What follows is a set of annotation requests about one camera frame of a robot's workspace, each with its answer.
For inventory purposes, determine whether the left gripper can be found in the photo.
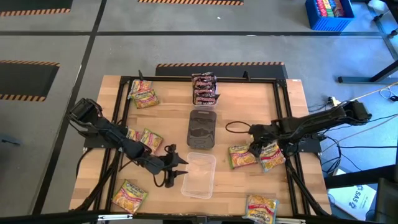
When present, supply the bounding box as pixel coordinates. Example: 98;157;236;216
146;144;190;189

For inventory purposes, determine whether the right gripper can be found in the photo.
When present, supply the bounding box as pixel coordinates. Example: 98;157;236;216
248;123;280;158

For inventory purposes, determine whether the green-edged Maruchan ramen packet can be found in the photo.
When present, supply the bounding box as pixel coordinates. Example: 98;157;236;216
111;179;149;215
228;142;259;170
139;128;164;154
130;89;160;110

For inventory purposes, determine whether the large clear plastic bin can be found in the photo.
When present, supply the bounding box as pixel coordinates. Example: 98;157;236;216
180;151;218;200

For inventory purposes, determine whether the dark grey plastic bin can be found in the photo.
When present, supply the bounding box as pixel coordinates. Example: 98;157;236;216
186;109;218;151

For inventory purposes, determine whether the red snack packet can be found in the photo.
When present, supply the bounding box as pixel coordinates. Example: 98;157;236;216
192;79;218;90

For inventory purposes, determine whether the small clear plastic bin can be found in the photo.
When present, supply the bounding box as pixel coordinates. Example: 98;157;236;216
191;72;220;110

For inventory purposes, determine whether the hazard-striped black floor mat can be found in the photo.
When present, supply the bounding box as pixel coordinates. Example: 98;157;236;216
0;58;60;103
154;61;289;80
137;0;244;6
0;0;74;18

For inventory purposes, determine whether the black floor beam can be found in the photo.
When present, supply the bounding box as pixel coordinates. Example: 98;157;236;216
324;164;398;190

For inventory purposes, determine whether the white printed cardboard box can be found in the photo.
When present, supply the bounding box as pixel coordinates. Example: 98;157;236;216
328;183;377;222

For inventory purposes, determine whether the black crossbar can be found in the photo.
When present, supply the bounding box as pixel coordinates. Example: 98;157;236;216
0;210;398;224

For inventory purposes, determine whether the black metal stand base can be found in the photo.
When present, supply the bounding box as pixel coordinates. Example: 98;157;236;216
338;58;398;85

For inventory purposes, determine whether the dark grey box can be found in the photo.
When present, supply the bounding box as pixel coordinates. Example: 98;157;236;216
374;177;398;224

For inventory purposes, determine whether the blue plastic crate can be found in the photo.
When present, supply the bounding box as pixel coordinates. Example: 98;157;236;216
304;0;355;32

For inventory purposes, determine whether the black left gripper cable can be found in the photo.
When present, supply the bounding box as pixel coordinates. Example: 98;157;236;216
152;174;169;189

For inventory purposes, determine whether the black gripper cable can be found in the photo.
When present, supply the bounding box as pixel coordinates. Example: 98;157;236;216
152;174;169;189
224;120;253;134

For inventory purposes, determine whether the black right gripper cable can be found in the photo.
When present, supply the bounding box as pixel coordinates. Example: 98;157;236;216
224;120;253;134

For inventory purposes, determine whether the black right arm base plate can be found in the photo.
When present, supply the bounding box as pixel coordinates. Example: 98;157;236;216
294;136;323;154

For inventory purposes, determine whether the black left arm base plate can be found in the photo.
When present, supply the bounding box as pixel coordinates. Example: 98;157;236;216
83;132;125;149

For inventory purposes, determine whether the yellowish floor cable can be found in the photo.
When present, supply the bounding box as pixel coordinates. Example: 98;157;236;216
340;81;398;105

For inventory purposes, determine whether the dark floor bracket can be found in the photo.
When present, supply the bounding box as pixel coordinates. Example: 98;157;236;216
0;133;23;147

